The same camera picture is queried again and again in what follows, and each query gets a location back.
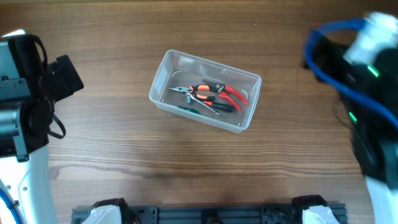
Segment green handled screwdriver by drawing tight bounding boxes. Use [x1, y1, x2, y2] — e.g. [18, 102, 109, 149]
[178, 105, 200, 114]

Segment silver wrench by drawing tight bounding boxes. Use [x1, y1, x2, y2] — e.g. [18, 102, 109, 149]
[186, 93, 220, 115]

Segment orange black needle-nose pliers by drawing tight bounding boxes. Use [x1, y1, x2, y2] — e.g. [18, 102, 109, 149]
[169, 85, 218, 101]

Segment red black screwdriver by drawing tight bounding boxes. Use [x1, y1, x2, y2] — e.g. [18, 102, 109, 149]
[205, 101, 235, 113]

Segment clear plastic container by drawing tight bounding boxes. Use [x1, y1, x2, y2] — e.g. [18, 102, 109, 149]
[149, 50, 262, 133]

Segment red handled snips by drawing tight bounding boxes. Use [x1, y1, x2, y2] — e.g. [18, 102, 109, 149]
[203, 79, 248, 112]

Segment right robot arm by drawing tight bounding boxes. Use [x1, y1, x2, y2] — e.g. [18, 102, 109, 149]
[304, 30, 397, 223]

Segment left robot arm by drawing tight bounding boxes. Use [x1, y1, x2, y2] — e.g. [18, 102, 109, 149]
[1, 29, 84, 223]

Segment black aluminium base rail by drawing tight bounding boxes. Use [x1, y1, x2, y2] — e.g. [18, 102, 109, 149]
[71, 195, 348, 224]

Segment right blue cable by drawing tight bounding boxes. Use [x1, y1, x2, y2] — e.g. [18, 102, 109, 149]
[303, 17, 398, 130]

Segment blue cable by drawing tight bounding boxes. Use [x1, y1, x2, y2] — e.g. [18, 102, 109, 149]
[0, 186, 24, 224]
[303, 17, 398, 130]

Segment left blue cable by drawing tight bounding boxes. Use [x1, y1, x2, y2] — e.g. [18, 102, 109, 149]
[0, 186, 24, 224]

